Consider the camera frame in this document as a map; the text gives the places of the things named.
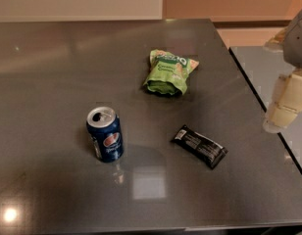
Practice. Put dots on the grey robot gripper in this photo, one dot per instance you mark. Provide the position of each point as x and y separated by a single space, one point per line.
298 44

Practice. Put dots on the black rxbar chocolate bar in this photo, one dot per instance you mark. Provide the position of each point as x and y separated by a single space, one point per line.
202 147

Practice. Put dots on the grey side table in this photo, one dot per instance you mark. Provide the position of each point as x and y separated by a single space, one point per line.
263 70

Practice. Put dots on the green snack chip bag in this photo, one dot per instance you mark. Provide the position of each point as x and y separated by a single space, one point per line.
168 73

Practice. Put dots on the blue pepsi soda can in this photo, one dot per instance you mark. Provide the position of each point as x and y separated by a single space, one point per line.
103 125

